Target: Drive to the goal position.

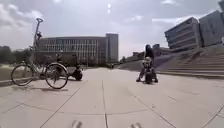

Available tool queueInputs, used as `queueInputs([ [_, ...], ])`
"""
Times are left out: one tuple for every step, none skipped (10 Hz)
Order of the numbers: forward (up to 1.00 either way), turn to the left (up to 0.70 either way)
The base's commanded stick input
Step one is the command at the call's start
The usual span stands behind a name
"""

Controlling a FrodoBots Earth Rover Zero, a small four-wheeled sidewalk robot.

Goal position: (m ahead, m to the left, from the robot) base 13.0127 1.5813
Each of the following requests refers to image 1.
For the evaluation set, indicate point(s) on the grey stone slab plaza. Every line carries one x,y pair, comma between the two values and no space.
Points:
110,100

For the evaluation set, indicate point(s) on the wide grey building with tower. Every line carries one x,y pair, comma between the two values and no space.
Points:
80,48

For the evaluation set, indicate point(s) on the small dark vehicle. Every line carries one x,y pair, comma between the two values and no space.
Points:
77,74

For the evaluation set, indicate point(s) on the small wheeled vehicle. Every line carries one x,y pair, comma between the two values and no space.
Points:
147,75

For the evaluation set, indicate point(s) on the person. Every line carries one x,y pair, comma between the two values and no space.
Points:
149,53

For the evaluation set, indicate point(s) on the distant low building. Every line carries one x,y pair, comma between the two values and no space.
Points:
161,50

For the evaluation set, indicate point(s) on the bicycle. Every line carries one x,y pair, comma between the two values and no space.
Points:
53,75

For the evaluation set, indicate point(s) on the robot's own part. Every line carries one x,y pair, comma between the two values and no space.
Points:
135,125
76,124

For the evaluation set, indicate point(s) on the lamp pole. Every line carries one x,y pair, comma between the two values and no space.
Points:
36,33

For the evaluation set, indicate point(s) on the dark glass building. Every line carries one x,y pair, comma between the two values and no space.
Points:
190,35

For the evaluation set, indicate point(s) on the wide stone stairs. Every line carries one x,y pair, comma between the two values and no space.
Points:
200,65

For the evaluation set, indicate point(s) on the row of trees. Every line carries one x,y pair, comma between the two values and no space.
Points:
10,56

